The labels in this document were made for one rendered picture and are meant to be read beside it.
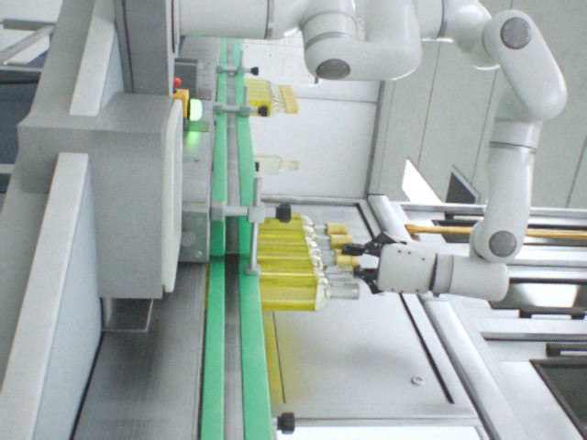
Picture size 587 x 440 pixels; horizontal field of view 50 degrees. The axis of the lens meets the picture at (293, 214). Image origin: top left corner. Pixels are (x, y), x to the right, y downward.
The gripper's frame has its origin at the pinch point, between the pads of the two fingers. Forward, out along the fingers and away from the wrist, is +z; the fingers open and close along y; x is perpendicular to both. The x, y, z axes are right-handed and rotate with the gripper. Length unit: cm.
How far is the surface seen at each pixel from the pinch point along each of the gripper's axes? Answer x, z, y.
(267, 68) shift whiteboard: -568, 127, -90
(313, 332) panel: 8.0, 5.1, -12.5
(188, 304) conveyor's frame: 32.9, 21.6, 6.5
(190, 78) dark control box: -43, 46, 20
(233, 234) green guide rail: 9.1, 21.1, 6.2
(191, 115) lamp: -18.5, 37.9, 18.3
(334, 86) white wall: -589, 54, -106
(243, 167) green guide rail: -4.4, 22.9, 13.8
